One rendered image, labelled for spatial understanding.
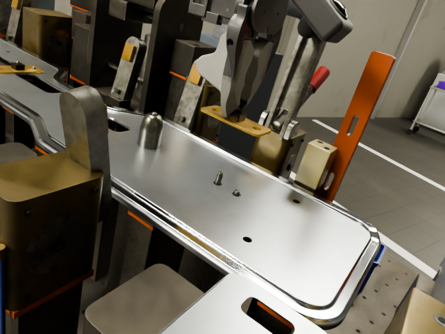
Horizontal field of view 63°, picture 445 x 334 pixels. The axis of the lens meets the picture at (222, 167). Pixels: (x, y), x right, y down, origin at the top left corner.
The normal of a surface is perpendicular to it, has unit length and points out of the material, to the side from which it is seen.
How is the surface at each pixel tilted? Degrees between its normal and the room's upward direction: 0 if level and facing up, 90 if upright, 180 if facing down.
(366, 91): 90
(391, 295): 0
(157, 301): 0
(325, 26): 89
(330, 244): 0
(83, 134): 102
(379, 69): 90
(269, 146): 90
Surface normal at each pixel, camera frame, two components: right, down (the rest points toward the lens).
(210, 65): -0.55, 0.22
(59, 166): 0.25, -0.87
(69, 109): -0.59, 0.40
